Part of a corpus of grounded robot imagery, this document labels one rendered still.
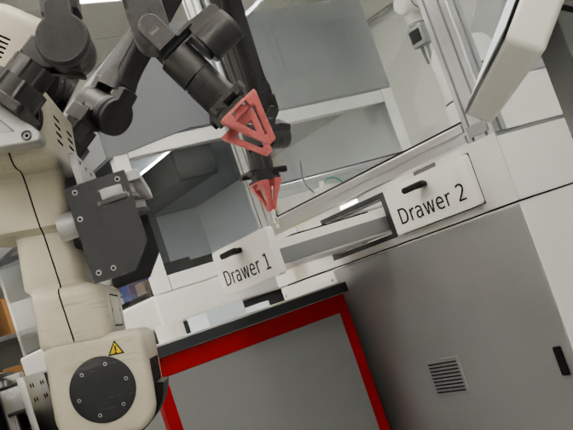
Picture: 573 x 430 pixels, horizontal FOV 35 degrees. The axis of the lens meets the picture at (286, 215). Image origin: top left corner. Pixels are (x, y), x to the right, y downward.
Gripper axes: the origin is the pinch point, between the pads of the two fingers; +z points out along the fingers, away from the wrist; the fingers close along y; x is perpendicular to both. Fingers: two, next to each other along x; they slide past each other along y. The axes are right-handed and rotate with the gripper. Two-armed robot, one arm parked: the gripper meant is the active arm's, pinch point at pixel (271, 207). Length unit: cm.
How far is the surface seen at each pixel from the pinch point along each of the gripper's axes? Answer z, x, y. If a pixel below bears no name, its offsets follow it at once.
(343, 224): 8.0, 10.5, -11.7
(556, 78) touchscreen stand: 0, 97, 5
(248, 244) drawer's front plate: 7.7, 3.2, 9.8
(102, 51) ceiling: -177, -397, -122
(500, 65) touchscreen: 0, 105, 23
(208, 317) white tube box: 21.7, -21.0, 12.7
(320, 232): 8.8, 10.6, -5.0
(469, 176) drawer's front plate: 5.9, 43.5, -23.0
